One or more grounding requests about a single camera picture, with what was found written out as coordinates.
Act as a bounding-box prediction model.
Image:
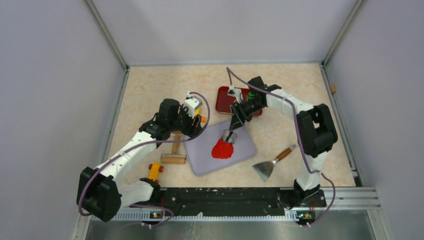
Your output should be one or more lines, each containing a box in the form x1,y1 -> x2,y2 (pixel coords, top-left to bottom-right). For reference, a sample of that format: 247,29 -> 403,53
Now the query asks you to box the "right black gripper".
229,98 -> 265,132

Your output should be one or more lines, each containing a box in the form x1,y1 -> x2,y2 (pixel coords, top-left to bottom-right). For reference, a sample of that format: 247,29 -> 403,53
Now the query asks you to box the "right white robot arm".
229,76 -> 338,206

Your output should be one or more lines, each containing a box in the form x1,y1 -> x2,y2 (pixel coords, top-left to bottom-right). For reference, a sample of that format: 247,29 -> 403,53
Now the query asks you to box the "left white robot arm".
76,92 -> 207,222

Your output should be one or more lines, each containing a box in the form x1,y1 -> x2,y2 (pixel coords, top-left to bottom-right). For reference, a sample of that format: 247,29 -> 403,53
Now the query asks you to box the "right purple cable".
225,67 -> 337,228

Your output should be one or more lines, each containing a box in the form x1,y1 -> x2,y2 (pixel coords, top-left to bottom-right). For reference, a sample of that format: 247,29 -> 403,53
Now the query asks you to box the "purple cable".
77,91 -> 212,229
225,67 -> 337,228

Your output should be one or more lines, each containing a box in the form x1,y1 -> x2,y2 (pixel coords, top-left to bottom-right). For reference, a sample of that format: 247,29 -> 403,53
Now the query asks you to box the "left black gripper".
169,104 -> 202,138

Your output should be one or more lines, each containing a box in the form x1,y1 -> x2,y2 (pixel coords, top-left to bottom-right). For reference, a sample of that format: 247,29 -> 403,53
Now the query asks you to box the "red dough lump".
211,139 -> 234,159

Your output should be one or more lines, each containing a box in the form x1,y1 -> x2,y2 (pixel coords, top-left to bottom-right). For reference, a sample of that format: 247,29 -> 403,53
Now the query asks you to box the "metal ring cutter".
220,129 -> 238,145

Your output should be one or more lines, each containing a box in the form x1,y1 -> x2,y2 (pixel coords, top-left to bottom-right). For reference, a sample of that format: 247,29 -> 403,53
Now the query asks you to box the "wooden dough roller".
160,131 -> 187,165

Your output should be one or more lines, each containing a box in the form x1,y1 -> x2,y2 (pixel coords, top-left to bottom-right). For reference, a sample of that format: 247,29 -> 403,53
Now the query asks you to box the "lavender plastic tray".
184,120 -> 257,177

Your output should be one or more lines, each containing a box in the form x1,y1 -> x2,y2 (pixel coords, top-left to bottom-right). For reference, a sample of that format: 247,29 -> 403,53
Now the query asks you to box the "yellow toy car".
147,161 -> 164,183

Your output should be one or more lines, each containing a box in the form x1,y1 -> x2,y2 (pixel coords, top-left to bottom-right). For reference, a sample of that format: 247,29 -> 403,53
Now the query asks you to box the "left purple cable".
77,91 -> 212,229

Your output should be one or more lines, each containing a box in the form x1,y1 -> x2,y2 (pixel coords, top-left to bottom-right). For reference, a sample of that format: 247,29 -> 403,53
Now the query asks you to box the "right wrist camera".
227,85 -> 246,104

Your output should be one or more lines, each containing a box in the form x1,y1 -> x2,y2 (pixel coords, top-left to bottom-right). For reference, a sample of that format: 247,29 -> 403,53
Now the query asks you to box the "metal scraper wooden handle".
252,144 -> 297,183

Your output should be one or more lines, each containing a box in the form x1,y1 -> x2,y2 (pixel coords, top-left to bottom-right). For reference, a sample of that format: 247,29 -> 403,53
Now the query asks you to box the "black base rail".
137,187 -> 327,217

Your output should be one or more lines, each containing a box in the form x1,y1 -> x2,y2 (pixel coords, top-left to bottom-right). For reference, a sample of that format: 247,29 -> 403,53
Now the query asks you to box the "green round disc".
246,92 -> 256,101

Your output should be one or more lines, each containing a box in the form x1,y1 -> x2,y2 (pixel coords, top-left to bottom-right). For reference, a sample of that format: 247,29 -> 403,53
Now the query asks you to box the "dark red lacquer tray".
215,86 -> 263,118

